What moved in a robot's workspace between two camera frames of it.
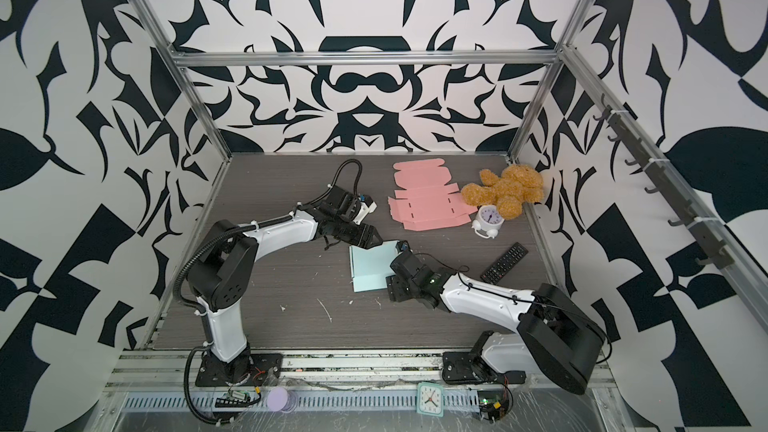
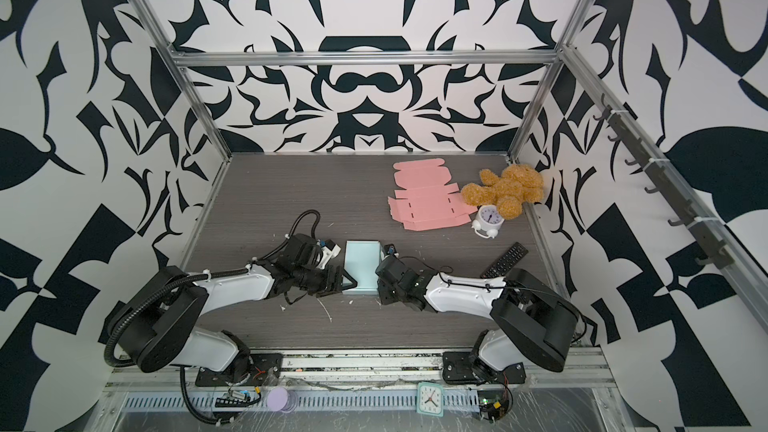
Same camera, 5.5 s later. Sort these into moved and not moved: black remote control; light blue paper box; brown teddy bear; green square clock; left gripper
Moved: light blue paper box; left gripper
Not moved: brown teddy bear; green square clock; black remote control
